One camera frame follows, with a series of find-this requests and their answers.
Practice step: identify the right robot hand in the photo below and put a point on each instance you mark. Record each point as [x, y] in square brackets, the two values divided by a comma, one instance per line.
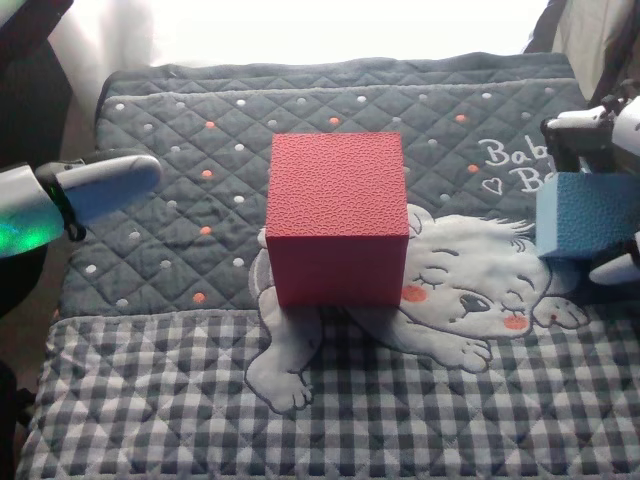
[580, 118]

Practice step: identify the blue foam cube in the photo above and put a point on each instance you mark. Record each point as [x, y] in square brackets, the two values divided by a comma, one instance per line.
[585, 215]

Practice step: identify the grey bear print quilt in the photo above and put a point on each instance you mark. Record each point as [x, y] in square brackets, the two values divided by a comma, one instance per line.
[350, 425]

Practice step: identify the red foam cube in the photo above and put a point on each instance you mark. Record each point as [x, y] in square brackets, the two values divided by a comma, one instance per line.
[335, 200]

